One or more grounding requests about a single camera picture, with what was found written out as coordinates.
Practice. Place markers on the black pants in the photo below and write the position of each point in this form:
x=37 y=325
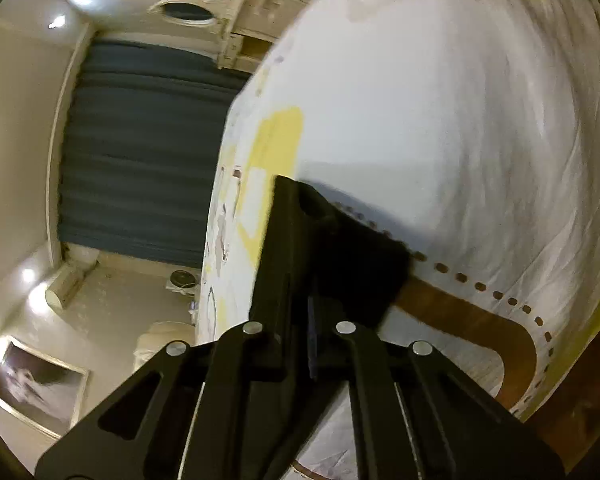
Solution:
x=360 y=270

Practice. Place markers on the silver framed wall picture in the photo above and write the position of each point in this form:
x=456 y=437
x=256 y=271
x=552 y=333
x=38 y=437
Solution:
x=35 y=392

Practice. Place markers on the white air conditioner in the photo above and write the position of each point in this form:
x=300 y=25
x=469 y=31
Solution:
x=65 y=287

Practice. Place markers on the printed bed sheet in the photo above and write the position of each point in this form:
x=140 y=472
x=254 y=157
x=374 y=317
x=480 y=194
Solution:
x=455 y=135

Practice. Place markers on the oval framed mirror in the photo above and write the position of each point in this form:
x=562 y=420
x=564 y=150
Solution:
x=182 y=11

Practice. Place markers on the small round fan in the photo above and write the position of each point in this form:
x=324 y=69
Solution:
x=182 y=280

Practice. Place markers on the blue curtain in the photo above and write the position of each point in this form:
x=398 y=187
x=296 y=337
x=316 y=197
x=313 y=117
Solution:
x=140 y=160

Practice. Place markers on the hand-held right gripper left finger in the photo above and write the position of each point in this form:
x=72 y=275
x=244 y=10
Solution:
x=272 y=310

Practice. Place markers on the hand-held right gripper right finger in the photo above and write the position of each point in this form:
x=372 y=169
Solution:
x=314 y=345

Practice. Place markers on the cream tufted headboard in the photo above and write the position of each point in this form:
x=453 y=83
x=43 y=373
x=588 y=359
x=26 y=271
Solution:
x=165 y=337

